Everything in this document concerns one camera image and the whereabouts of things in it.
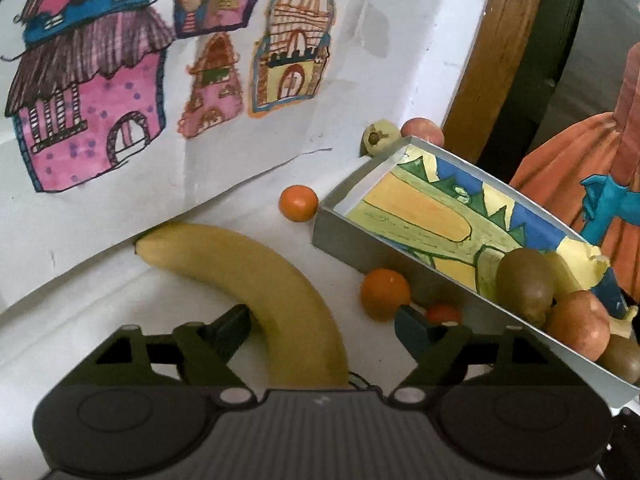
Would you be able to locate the large yellow banana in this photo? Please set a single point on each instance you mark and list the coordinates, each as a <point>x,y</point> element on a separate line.
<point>305,347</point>

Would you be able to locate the painting of orange dress lady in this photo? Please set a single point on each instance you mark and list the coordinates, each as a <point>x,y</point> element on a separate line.
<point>588,177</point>

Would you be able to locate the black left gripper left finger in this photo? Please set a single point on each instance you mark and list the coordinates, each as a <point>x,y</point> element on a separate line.
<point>189,363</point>

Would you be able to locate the orange tangerine near tray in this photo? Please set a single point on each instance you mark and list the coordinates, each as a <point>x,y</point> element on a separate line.
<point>382,293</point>

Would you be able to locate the colourful dinosaur drawing liner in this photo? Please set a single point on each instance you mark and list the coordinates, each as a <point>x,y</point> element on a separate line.
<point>461,223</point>

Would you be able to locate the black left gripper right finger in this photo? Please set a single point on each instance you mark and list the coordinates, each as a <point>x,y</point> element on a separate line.
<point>443,355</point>

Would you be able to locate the orange tangerine far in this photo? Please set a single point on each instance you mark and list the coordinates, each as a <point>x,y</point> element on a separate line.
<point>298,203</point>

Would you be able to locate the brown kiwi in tray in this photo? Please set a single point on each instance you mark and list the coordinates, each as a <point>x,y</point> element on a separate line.
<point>524,285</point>

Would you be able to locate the brown wooden frame post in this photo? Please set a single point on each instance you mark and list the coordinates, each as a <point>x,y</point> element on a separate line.
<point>497,52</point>

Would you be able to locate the grey cardboard tray box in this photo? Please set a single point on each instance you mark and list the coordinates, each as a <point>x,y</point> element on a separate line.
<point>365,252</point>

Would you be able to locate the houses drawing paper sheet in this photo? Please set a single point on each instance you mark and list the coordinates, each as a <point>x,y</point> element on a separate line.
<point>119,114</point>

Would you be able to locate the small red cherry tomato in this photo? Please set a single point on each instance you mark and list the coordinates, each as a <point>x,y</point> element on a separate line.
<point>438,314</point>

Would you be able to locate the pale green pear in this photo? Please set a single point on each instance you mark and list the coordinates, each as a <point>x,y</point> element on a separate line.
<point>379,136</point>

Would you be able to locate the red apple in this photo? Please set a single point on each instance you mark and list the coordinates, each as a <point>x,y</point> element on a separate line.
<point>424,129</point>
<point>580,322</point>

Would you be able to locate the red apple behind tray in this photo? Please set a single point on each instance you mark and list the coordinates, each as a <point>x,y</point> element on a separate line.
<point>424,129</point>

